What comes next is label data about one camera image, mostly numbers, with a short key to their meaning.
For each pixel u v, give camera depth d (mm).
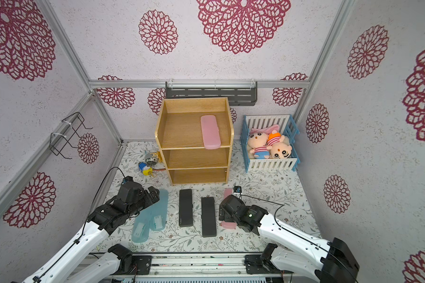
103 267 571
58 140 725
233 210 596
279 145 996
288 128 1123
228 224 832
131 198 585
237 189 727
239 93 950
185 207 898
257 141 1005
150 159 1032
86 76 896
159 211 886
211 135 779
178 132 815
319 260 408
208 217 866
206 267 732
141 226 832
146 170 1008
